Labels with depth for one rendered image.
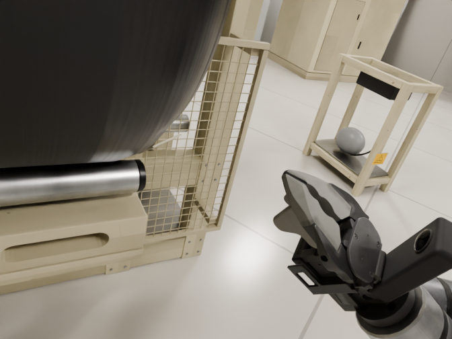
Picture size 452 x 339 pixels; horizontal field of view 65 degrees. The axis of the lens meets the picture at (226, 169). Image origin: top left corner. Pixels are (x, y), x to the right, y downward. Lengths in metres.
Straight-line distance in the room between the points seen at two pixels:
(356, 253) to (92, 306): 1.20
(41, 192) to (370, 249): 0.37
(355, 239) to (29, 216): 0.37
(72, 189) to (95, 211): 0.05
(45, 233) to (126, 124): 0.19
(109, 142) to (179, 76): 0.10
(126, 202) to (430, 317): 0.39
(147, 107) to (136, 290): 1.26
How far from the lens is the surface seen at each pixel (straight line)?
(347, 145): 2.73
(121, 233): 0.50
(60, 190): 0.46
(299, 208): 0.36
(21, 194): 0.46
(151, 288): 1.54
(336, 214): 0.40
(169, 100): 0.32
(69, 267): 0.52
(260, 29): 6.57
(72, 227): 0.47
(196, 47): 0.30
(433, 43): 7.76
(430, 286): 0.66
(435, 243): 0.38
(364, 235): 0.42
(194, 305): 1.51
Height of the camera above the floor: 1.17
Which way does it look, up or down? 30 degrees down
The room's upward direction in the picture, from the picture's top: 14 degrees clockwise
